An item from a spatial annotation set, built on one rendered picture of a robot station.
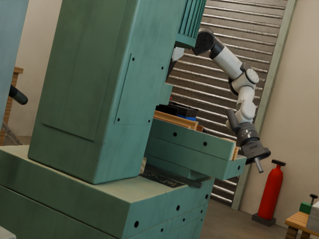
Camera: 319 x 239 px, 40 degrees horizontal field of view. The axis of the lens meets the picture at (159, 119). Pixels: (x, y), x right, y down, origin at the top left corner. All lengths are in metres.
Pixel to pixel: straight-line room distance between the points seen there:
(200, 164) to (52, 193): 0.44
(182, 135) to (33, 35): 4.13
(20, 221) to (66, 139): 0.25
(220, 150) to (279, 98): 3.13
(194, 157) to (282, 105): 3.11
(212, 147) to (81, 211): 0.44
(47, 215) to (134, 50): 0.45
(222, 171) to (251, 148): 0.56
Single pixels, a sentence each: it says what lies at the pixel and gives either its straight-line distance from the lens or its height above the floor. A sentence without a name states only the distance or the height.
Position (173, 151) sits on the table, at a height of 0.88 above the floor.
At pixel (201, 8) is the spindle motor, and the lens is 1.38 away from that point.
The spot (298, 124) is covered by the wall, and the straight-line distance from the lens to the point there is 4.30.
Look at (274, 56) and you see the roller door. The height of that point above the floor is 1.56.
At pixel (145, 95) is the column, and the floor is 1.03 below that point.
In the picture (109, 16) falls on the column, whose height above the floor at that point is 1.19.
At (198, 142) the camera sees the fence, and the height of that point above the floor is 0.92.
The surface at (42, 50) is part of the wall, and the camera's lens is 5.41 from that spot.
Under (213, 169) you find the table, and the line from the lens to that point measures 1.27.
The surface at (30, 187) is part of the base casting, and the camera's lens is 1.14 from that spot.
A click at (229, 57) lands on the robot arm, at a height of 1.25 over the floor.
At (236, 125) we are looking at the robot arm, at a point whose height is 0.97.
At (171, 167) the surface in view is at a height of 0.83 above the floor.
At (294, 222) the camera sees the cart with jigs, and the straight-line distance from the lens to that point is 2.41.
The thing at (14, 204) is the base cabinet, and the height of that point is 0.68.
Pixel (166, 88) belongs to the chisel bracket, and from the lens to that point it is 1.39.
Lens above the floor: 1.08
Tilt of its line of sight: 5 degrees down
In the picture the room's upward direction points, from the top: 14 degrees clockwise
